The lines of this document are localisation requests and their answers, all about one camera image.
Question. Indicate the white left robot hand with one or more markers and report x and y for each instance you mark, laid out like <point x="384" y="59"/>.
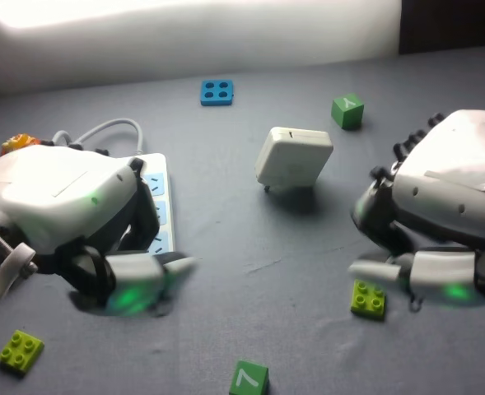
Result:
<point x="61" y="185"/>

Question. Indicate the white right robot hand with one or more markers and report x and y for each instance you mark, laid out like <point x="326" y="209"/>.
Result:
<point x="452" y="164"/>

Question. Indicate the white power strip blue sockets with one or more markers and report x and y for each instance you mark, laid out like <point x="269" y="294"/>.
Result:
<point x="161" y="193"/>

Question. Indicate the white power adapter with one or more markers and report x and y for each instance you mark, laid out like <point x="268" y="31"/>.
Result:
<point x="293" y="158"/>

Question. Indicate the green cube with letter Y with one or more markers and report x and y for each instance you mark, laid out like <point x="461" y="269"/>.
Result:
<point x="347" y="113"/>

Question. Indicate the lime green toy brick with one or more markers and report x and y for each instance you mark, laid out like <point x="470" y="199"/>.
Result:
<point x="367" y="299"/>
<point x="20" y="353"/>

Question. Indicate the blue four-hole block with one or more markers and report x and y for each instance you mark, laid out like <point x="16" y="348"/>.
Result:
<point x="217" y="92"/>

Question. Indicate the white backdrop board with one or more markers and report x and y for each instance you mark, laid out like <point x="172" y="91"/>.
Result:
<point x="184" y="41"/>

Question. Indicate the grey table cloth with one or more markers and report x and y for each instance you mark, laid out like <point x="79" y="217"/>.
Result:
<point x="242" y="247"/>

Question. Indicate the green cube with number 7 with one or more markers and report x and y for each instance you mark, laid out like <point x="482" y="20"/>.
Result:
<point x="248" y="380"/>

